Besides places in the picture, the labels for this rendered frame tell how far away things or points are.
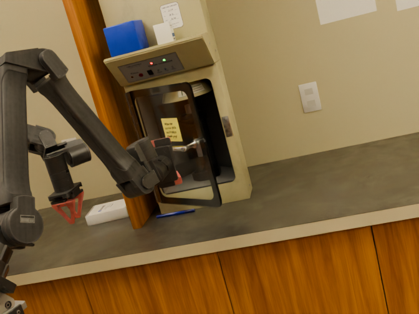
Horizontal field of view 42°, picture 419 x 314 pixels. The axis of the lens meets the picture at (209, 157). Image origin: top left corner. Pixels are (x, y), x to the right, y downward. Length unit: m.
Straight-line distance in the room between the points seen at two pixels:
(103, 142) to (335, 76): 1.12
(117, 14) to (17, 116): 0.70
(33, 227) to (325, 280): 0.88
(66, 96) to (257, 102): 1.06
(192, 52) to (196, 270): 0.66
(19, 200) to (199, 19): 0.88
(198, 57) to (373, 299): 0.89
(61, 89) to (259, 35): 1.05
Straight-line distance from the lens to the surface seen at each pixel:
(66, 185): 1.59
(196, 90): 1.81
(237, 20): 2.17
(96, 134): 1.33
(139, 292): 1.75
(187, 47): 1.66
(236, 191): 1.84
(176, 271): 1.69
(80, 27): 1.77
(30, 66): 1.27
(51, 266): 1.80
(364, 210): 1.56
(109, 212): 2.02
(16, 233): 1.13
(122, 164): 1.35
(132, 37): 1.69
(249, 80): 2.18
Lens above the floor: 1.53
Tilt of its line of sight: 13 degrees down
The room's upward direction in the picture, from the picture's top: 15 degrees counter-clockwise
